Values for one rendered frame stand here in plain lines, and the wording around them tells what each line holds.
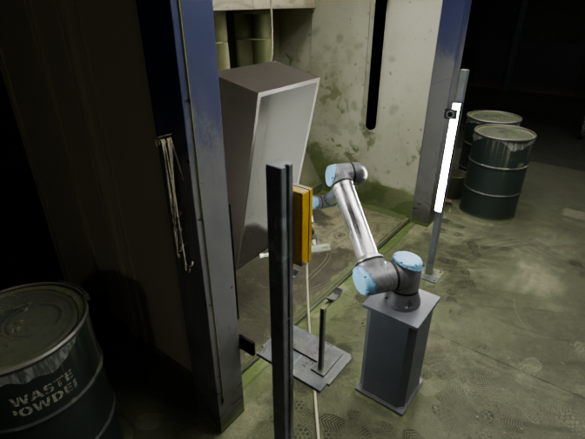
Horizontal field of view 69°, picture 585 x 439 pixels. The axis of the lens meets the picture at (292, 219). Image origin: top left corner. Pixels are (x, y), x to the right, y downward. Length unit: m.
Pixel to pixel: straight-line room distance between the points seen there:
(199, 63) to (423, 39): 2.80
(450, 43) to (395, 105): 0.71
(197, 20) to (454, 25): 2.78
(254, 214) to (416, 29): 2.13
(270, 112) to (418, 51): 1.67
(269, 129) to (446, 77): 1.74
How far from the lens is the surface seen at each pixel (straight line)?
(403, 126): 4.27
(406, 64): 4.18
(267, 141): 3.06
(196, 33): 1.58
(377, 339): 2.39
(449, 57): 4.04
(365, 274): 2.07
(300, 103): 2.82
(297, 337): 1.84
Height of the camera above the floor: 2.06
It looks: 28 degrees down
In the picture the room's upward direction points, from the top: straight up
